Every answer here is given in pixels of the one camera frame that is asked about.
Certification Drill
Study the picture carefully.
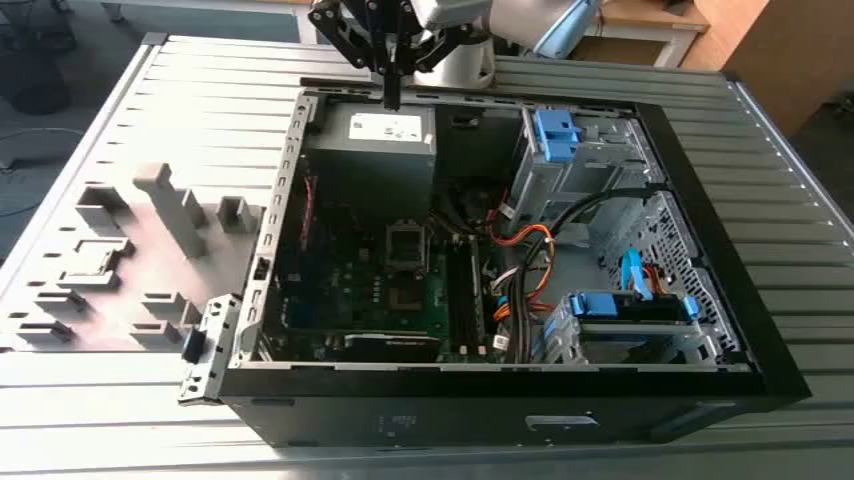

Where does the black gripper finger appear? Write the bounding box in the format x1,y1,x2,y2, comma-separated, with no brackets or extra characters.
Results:
306,0,396,109
393,0,482,110

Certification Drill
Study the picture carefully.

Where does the CPU with silver top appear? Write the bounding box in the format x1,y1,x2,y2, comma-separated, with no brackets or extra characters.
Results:
77,243,119,276

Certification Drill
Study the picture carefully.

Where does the CPU socket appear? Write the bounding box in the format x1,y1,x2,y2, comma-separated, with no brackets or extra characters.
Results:
385,284,428,311

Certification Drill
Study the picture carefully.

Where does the grey power supply unit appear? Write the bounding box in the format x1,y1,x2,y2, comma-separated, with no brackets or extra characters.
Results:
304,102,440,224

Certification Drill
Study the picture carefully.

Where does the blue drive bay latch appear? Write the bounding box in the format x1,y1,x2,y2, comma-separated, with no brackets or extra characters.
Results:
532,108,583,164

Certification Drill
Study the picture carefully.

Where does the wooden top desk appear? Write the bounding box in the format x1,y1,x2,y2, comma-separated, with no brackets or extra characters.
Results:
569,0,712,69

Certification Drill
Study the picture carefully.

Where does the silver metal drive cage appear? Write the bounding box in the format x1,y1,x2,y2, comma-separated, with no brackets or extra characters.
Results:
509,104,668,241

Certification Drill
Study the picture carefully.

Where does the black office chair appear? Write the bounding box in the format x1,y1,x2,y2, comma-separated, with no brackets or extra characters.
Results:
0,0,75,116

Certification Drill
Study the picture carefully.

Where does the black RAM slot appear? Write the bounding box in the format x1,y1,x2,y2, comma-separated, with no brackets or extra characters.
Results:
444,234,469,354
466,233,488,354

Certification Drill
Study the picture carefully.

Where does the wooden cabinet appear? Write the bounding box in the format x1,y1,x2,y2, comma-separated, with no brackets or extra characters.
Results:
679,0,854,139

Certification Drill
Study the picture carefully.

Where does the green motherboard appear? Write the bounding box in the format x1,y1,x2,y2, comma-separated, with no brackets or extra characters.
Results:
262,149,512,364

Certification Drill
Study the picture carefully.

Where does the grey parts rack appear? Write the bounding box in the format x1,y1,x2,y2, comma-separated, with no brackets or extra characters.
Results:
0,162,268,354

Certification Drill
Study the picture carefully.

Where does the blue disk carrier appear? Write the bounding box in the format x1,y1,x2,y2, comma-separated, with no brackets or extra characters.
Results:
557,292,700,326

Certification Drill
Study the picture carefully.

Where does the black graphics card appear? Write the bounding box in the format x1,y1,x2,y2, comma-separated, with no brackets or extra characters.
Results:
341,333,442,362

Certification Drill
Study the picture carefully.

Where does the black and blue latch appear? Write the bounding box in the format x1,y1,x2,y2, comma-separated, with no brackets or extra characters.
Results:
180,328,208,365

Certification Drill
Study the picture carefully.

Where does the silver disk bay cage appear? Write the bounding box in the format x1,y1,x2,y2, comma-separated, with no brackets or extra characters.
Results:
540,294,725,369

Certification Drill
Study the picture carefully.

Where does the black PC case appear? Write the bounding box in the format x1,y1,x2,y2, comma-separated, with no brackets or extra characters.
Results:
176,74,812,449

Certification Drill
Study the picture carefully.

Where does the white frame desk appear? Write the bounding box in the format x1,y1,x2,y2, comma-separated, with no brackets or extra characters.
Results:
98,0,334,46

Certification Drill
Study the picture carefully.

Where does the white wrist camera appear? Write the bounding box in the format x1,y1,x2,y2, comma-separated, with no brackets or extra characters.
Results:
409,0,496,32

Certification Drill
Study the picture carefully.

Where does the orange wire bundle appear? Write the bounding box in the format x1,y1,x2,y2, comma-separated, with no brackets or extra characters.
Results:
488,223,556,324

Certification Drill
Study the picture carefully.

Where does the blue flat wire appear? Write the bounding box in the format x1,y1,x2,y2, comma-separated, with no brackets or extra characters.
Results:
617,248,656,302

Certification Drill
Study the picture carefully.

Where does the orange disk power wire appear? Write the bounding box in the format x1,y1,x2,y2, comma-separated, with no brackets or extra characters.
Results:
640,264,672,297

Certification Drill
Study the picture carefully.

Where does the black cable bundle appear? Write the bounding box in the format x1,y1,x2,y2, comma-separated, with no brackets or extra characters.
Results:
502,187,668,364

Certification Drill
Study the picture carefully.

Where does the grey slot retainer bracket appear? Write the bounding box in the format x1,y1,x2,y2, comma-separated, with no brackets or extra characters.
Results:
176,293,242,405

